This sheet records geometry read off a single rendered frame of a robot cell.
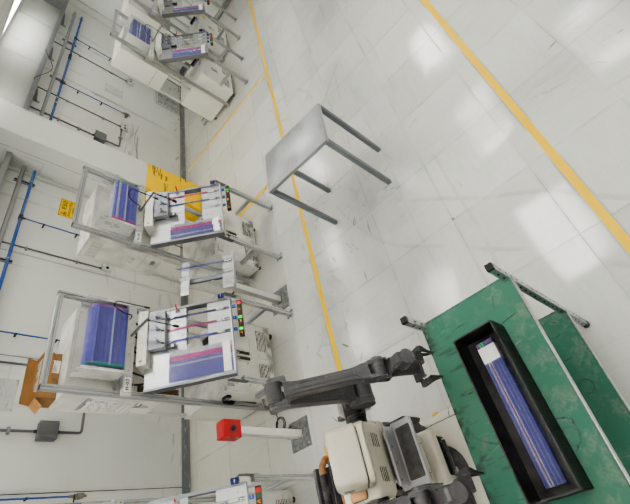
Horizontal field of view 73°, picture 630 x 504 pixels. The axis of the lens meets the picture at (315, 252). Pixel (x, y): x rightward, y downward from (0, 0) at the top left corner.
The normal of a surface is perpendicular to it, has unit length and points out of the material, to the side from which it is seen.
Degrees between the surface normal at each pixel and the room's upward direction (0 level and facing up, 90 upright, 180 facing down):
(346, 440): 43
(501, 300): 0
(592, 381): 0
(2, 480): 90
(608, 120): 0
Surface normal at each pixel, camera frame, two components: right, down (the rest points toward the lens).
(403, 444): -0.73, -0.30
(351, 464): -0.09, -0.61
